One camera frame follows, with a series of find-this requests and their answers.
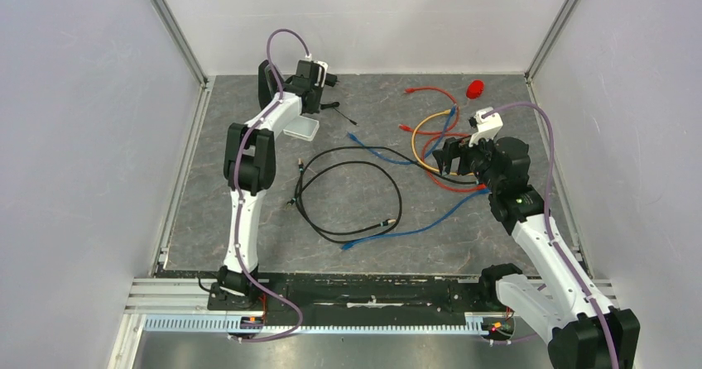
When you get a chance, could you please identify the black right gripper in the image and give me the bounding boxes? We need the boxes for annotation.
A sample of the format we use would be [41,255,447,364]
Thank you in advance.
[433,129,502,193]

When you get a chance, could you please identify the yellow ethernet cable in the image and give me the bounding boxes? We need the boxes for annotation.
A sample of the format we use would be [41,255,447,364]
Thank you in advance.
[411,109,456,177]

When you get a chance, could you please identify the black ethernet cable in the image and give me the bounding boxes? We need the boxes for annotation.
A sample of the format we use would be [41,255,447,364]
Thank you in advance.
[285,158,404,236]
[294,144,478,246]

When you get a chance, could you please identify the short red ethernet cable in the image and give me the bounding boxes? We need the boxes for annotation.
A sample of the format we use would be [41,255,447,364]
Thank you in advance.
[398,85,473,137]

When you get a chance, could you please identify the long red ethernet cable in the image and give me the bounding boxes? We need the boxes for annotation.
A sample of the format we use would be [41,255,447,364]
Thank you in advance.
[421,133,489,194]

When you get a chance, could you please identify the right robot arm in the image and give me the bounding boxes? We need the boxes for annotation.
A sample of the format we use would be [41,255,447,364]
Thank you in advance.
[432,137,641,368]

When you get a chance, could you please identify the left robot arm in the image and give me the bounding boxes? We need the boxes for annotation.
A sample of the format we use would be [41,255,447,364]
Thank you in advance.
[214,60,337,309]

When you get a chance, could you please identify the black metronome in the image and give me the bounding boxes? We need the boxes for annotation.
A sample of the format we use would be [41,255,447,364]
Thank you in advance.
[257,60,284,110]

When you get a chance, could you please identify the red round cap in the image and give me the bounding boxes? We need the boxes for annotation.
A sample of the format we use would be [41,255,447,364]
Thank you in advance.
[466,79,485,100]

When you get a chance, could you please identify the black power adapter with cord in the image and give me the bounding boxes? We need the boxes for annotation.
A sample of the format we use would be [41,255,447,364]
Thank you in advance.
[320,73,358,126]

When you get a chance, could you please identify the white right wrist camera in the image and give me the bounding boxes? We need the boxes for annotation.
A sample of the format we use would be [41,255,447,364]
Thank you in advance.
[468,107,503,147]

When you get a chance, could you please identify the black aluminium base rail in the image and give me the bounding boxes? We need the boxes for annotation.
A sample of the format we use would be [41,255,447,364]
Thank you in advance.
[207,271,534,328]

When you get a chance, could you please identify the white slotted cable duct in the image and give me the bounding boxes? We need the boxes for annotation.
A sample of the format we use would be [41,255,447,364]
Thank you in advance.
[143,314,485,336]

